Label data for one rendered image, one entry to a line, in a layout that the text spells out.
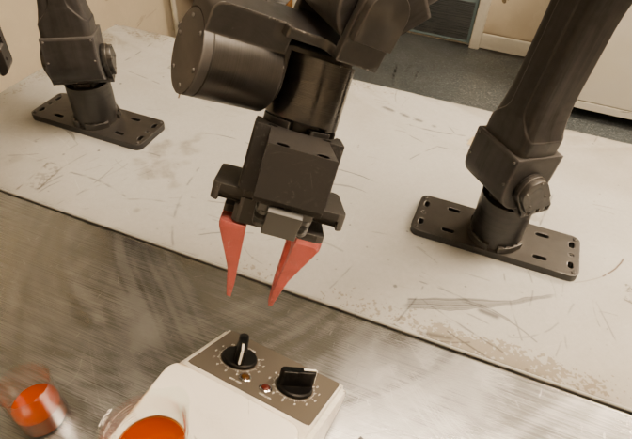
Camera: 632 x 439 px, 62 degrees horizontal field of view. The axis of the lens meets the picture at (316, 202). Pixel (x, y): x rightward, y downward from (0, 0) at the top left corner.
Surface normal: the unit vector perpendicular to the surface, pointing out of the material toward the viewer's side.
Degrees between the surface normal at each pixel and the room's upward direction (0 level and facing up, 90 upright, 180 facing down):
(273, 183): 64
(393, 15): 90
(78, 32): 81
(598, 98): 90
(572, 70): 90
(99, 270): 0
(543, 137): 75
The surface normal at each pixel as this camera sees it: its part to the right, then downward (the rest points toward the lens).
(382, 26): 0.40, 0.63
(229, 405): 0.04, -0.74
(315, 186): 0.06, 0.28
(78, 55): 0.19, 0.54
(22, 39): 0.93, 0.28
